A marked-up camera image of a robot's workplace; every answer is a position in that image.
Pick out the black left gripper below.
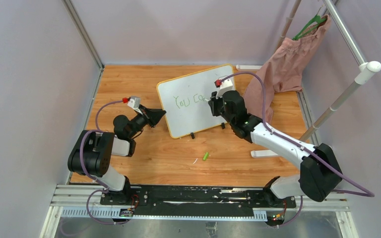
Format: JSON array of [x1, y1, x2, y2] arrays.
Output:
[[127, 105, 165, 139]]

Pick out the yellow-framed whiteboard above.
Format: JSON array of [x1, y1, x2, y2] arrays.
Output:
[[156, 64, 234, 139]]

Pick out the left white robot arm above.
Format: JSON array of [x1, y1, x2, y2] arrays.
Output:
[[67, 105, 166, 205]]

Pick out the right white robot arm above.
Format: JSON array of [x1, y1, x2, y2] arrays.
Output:
[[208, 90, 342, 207]]

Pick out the pink cloth shorts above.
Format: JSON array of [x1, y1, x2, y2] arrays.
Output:
[[243, 14, 331, 123]]

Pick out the green clothes hanger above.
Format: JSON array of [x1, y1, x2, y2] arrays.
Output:
[[292, 14, 327, 41]]

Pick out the white metal clothes rack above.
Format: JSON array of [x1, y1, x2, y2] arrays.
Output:
[[236, 0, 381, 159]]

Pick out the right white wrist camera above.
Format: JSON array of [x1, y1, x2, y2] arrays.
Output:
[[216, 77, 235, 98]]

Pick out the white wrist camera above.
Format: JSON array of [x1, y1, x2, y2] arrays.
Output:
[[127, 96, 142, 114], [216, 77, 235, 98]]

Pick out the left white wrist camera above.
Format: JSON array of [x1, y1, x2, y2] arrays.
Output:
[[127, 96, 142, 114]]

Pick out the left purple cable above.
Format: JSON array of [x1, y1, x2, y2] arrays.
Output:
[[79, 97, 130, 226]]

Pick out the purple cable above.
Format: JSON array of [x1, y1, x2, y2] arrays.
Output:
[[214, 71, 375, 227], [79, 97, 130, 226]]

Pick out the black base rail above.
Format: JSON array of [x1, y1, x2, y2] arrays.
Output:
[[54, 183, 298, 227]]

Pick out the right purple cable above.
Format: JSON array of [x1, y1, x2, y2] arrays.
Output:
[[214, 71, 375, 227]]

